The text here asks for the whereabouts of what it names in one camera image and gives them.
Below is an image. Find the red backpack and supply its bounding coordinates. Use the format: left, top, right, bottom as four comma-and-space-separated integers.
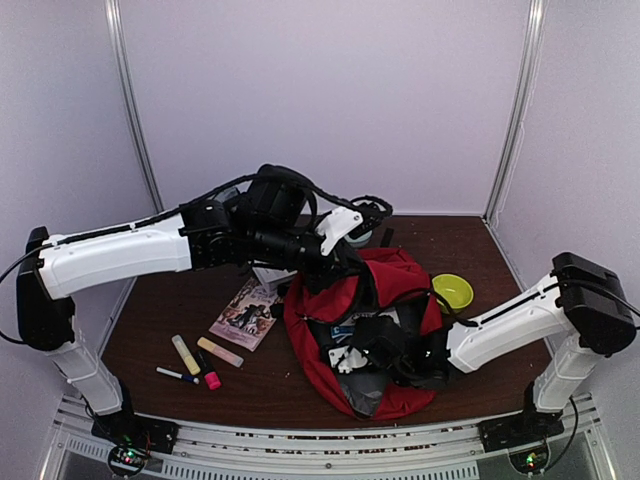
283, 247, 449, 420

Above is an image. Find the white coffee cover book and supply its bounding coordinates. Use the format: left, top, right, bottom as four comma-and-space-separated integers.
253, 267, 297, 292

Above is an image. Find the purple illustrated booklet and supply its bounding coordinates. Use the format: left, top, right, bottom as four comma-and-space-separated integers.
209, 278, 282, 352

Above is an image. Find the dog cover book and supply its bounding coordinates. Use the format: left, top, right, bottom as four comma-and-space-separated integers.
330, 312, 400, 349

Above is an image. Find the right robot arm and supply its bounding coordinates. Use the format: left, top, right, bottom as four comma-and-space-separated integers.
351, 252, 639, 442

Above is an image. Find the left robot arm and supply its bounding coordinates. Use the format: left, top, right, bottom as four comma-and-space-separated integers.
8, 164, 393, 444

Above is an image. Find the light blue ceramic bowl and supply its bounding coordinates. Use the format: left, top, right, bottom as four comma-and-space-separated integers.
344, 230, 373, 249

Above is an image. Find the lime green bowl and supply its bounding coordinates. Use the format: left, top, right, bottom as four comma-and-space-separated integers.
432, 273, 475, 313

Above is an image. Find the peach highlighter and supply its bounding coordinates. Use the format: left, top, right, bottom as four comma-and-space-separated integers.
197, 337, 244, 368

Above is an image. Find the pink highlighter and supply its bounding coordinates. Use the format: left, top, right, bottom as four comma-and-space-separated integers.
195, 350, 222, 391

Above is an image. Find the yellow highlighter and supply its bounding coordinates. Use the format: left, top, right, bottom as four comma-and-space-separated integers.
171, 334, 201, 376

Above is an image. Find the white blue pen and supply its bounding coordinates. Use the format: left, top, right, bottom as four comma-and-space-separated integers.
155, 367, 200, 385

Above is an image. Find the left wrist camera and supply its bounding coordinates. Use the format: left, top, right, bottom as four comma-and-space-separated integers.
314, 195, 393, 257

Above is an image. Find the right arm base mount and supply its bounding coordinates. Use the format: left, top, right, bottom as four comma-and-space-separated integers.
477, 412, 565, 452

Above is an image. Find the front aluminium rail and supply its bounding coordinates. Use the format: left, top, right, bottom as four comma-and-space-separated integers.
36, 400, 617, 479

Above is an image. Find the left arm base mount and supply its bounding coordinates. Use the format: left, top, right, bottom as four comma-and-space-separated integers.
91, 411, 179, 454

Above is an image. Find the right aluminium frame post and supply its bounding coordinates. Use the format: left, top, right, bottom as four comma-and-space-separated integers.
483, 0, 548, 225

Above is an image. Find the aluminium frame post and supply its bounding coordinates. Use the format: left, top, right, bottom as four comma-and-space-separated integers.
104, 0, 164, 213
483, 0, 548, 225

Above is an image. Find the left aluminium frame post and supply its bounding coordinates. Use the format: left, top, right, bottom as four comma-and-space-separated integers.
104, 0, 164, 213

